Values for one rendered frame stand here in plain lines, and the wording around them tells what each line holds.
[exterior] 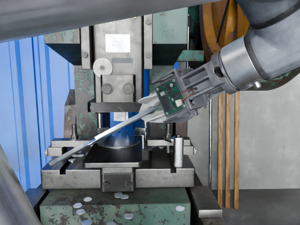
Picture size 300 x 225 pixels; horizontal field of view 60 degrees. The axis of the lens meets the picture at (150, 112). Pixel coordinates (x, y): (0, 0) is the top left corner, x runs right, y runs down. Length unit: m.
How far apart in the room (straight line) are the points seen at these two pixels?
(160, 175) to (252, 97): 1.54
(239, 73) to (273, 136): 1.97
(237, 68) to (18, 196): 0.32
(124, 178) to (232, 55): 0.48
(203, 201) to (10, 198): 0.54
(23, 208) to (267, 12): 0.35
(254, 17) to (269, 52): 0.05
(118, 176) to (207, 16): 0.76
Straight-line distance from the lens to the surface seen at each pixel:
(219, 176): 1.97
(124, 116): 0.86
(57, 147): 0.92
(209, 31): 1.14
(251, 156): 2.32
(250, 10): 0.37
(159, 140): 0.88
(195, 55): 0.99
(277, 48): 0.38
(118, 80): 0.76
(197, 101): 0.44
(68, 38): 0.77
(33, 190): 0.86
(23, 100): 2.19
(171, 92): 0.43
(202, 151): 2.18
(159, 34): 0.75
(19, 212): 0.30
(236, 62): 0.40
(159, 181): 0.79
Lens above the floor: 0.99
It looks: 9 degrees down
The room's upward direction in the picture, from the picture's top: straight up
